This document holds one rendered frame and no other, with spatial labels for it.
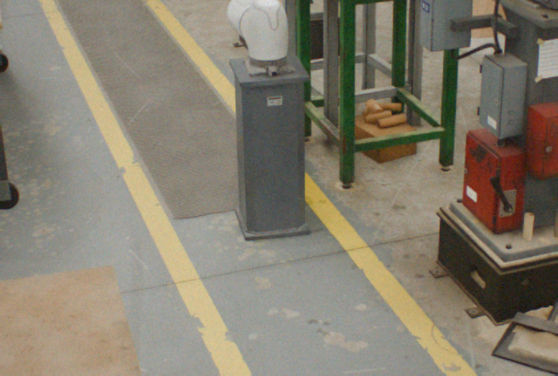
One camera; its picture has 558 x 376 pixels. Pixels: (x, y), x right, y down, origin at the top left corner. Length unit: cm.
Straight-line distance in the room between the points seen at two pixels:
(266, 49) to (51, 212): 128
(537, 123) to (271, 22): 113
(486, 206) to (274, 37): 105
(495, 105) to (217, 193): 157
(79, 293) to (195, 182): 254
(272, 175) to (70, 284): 198
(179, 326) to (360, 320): 66
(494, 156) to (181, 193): 164
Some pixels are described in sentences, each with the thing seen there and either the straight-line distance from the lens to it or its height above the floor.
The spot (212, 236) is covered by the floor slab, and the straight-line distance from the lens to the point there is 456.
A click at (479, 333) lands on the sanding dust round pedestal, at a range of 397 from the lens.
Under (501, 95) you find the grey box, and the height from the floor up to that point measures 83.
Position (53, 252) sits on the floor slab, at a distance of 455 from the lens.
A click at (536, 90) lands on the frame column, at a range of 382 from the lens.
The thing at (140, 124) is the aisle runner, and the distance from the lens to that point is 567.
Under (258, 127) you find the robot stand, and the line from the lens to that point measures 431.
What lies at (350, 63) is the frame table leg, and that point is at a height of 60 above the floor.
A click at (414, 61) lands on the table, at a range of 545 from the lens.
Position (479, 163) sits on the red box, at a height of 54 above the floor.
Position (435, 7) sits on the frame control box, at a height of 109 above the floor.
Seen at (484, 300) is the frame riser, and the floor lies 5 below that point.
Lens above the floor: 222
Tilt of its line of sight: 26 degrees down
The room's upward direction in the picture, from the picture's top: 1 degrees counter-clockwise
